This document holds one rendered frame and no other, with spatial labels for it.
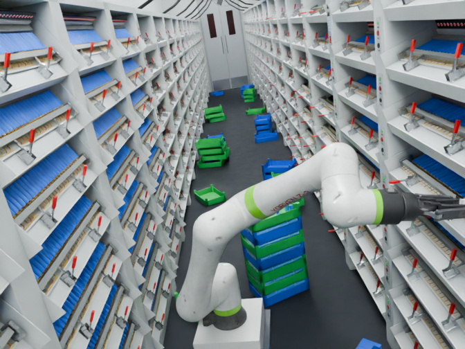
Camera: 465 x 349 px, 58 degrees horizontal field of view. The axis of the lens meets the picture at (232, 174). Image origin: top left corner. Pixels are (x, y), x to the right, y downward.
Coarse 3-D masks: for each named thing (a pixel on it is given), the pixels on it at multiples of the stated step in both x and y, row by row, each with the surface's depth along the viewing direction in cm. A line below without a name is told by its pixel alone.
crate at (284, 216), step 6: (294, 204) 233; (282, 210) 239; (294, 210) 227; (300, 210) 229; (270, 216) 235; (276, 216) 223; (282, 216) 225; (288, 216) 226; (294, 216) 228; (258, 222) 219; (264, 222) 221; (270, 222) 223; (276, 222) 224; (252, 228) 219; (258, 228) 220; (264, 228) 222
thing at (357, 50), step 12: (372, 24) 198; (348, 36) 194; (360, 36) 210; (372, 36) 194; (336, 48) 212; (348, 48) 196; (360, 48) 194; (372, 48) 176; (348, 60) 192; (360, 60) 175; (372, 60) 165; (372, 72) 165
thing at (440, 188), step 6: (408, 162) 154; (402, 168) 155; (408, 168) 153; (414, 168) 148; (420, 174) 143; (426, 174) 141; (426, 180) 138; (432, 180) 136; (432, 186) 135; (438, 186) 132; (444, 192) 128; (450, 192) 126
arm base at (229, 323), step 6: (210, 312) 173; (240, 312) 171; (204, 318) 174; (210, 318) 173; (216, 318) 173; (222, 318) 169; (228, 318) 169; (234, 318) 170; (240, 318) 171; (246, 318) 174; (204, 324) 173; (210, 324) 174; (216, 324) 171; (222, 324) 170; (228, 324) 169; (234, 324) 169; (240, 324) 170
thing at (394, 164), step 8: (400, 152) 158; (408, 152) 158; (416, 152) 158; (392, 160) 159; (400, 160) 158; (408, 160) 157; (392, 168) 160; (400, 168) 158; (392, 176) 157; (400, 176) 153; (400, 184) 152; (416, 184) 143; (424, 184) 141; (408, 192) 145; (416, 192) 140; (424, 192) 137; (432, 192) 135; (448, 224) 118; (456, 224) 116; (464, 224) 115; (456, 232) 115; (464, 232) 112; (464, 240) 111
